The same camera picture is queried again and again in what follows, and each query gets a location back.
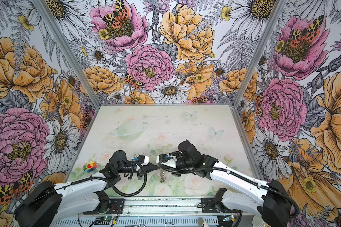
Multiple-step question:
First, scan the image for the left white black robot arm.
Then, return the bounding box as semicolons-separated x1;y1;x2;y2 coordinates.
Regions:
14;150;159;227

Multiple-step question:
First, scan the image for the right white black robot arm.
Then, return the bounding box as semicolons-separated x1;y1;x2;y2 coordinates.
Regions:
156;140;300;227

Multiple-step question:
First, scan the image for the colourful flower toy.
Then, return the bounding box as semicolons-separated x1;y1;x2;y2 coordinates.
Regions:
83;161;98;173

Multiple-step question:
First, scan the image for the white paper cup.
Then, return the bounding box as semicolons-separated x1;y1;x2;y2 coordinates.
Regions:
252;215;266;227

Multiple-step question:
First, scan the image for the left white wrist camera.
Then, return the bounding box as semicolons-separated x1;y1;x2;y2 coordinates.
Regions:
133;155;149;166

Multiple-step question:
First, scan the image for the aluminium mounting rail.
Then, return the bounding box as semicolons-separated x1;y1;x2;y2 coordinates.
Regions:
42;195;283;218

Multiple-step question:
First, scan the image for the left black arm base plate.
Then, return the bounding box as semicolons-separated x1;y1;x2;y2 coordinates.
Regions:
83;199;125;215

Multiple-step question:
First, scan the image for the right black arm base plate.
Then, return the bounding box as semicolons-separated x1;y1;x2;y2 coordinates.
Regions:
200;197;237;214

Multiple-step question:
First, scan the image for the slotted grey cable duct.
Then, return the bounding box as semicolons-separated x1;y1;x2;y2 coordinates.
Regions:
51;216;219;227

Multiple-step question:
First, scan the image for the small circuit board with wires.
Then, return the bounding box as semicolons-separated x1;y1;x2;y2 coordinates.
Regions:
93;216;118;227

